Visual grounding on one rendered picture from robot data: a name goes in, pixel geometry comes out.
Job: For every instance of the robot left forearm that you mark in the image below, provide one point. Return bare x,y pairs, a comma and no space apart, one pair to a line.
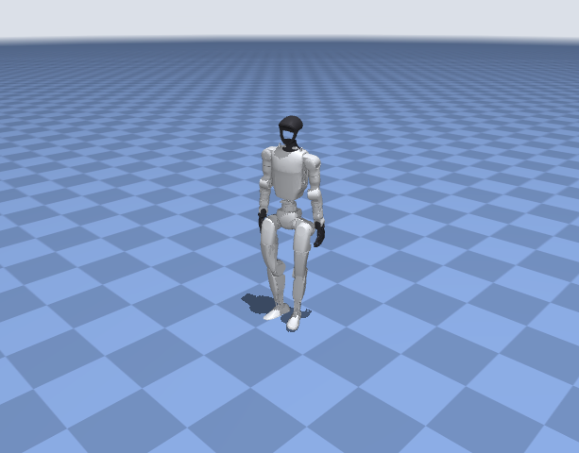
317,209

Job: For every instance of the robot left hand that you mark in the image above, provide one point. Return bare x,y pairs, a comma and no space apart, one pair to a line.
320,234

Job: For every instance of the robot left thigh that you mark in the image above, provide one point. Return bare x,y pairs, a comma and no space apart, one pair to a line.
301,246

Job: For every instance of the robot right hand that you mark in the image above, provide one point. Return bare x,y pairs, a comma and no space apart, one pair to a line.
261,217

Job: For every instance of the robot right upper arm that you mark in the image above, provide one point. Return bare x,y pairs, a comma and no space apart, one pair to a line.
266,180

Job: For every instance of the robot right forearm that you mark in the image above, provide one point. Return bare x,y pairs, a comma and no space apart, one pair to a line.
264,199

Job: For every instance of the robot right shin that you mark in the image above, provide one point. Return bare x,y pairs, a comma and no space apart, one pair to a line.
277,284

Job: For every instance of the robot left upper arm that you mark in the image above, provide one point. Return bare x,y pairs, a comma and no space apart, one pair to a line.
312,164

